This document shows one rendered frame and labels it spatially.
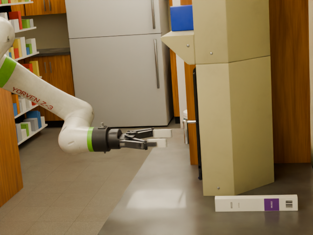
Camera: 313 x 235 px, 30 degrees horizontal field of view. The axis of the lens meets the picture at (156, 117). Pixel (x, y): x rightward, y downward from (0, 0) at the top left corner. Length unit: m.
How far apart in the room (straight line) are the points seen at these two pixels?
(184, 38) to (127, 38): 5.08
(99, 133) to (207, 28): 0.54
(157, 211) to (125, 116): 5.26
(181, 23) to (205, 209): 0.69
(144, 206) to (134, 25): 5.10
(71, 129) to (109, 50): 4.99
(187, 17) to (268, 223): 0.81
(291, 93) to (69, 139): 0.89
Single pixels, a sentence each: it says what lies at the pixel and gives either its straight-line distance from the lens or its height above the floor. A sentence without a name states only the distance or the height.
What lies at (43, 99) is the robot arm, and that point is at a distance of 2.20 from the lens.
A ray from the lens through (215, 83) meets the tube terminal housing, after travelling 1.99.
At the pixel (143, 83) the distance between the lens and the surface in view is 7.08.
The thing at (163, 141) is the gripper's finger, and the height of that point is 1.15.
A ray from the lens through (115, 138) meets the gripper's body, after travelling 2.11.
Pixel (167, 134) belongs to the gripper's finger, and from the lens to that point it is 2.17.
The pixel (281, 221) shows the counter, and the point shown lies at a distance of 1.88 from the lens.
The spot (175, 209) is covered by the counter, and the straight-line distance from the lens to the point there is 2.00.
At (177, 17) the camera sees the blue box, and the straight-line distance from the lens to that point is 2.19.
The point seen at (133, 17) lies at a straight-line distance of 7.01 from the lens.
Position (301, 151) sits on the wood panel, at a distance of 2.43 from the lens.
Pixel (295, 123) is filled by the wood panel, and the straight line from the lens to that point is 2.40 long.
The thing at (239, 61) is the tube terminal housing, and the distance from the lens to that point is 2.01.
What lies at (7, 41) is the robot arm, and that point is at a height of 1.54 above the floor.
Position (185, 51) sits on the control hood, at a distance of 1.99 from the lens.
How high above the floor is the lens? 1.67
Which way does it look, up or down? 13 degrees down
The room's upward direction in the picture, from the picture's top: 4 degrees counter-clockwise
